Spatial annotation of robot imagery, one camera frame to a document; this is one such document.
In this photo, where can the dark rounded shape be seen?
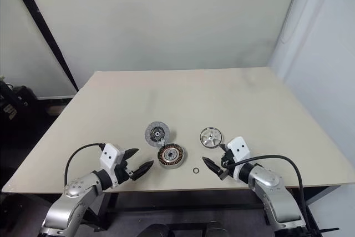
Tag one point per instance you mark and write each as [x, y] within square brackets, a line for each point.
[161, 228]

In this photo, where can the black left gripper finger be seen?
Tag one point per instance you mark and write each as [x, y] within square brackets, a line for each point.
[131, 153]
[142, 170]

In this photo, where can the black equipment on floor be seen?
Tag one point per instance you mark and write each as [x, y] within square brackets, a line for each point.
[16, 103]

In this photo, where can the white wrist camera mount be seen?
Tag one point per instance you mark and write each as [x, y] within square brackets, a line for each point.
[239, 148]
[111, 156]

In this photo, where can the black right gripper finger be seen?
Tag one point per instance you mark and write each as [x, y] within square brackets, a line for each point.
[214, 168]
[224, 147]

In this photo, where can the black diagonal frame post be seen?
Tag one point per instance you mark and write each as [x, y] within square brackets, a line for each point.
[40, 23]

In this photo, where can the small round dark object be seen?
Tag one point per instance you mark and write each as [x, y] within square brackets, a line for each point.
[156, 133]

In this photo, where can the silver spoked motor cover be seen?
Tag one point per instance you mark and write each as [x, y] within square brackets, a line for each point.
[211, 137]

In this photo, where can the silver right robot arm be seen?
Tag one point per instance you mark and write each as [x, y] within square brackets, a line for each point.
[266, 181]

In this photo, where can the black table frame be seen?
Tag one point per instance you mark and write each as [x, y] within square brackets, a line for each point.
[112, 201]

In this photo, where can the motor stator with copper windings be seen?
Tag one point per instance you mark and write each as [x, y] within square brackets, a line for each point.
[172, 156]

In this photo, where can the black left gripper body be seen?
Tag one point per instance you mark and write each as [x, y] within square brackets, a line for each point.
[123, 174]

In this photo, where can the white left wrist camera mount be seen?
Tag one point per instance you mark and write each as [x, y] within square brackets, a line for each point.
[111, 156]

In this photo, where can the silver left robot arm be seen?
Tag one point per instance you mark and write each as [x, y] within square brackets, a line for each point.
[80, 189]

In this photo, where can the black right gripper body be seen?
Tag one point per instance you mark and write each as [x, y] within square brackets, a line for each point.
[227, 162]

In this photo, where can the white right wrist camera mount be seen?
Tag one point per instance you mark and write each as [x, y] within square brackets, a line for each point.
[239, 148]

